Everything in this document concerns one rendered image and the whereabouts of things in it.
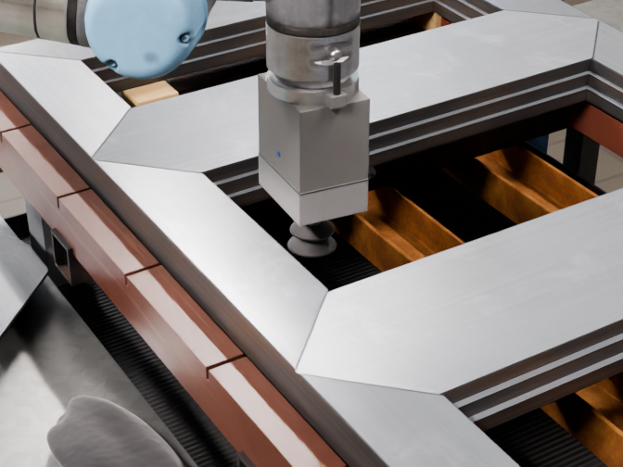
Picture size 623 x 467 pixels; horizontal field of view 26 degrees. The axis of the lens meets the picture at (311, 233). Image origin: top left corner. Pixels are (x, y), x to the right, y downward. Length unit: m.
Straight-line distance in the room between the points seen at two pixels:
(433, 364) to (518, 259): 0.19
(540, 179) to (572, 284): 0.52
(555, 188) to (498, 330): 0.58
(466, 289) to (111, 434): 0.38
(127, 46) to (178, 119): 0.69
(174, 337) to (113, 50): 0.46
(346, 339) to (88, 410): 0.32
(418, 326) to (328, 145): 0.24
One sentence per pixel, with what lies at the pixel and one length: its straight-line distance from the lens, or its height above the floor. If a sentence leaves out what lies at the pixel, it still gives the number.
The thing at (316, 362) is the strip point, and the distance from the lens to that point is 1.20.
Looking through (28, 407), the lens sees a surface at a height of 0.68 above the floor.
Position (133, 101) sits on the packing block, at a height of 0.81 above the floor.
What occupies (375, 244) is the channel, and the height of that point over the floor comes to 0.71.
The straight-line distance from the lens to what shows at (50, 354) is 1.54.
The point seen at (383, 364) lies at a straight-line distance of 1.20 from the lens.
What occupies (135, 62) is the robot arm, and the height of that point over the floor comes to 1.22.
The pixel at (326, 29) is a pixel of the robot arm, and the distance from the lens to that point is 1.05.
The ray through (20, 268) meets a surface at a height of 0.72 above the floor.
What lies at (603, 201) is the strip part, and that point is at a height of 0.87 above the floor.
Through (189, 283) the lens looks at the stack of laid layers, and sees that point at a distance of 1.36.
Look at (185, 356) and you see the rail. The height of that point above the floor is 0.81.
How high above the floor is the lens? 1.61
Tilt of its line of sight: 33 degrees down
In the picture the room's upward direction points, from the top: straight up
